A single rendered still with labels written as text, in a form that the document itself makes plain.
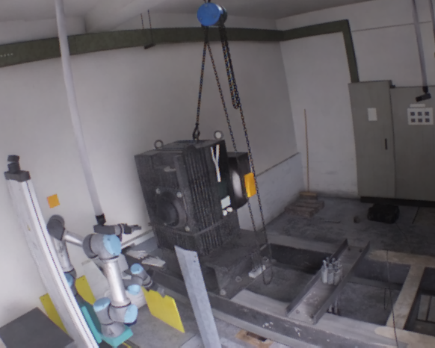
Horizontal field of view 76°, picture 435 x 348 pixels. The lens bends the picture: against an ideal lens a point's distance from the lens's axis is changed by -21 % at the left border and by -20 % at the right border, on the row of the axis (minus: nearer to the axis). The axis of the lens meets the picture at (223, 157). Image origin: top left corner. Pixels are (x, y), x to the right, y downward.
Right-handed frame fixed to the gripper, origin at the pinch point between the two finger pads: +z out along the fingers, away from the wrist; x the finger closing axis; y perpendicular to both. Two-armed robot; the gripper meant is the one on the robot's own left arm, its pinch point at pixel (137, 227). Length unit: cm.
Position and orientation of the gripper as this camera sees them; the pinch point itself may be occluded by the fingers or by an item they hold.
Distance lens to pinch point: 248.2
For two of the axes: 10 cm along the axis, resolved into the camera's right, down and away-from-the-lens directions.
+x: -6.9, -0.9, 7.2
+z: 7.2, 0.0, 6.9
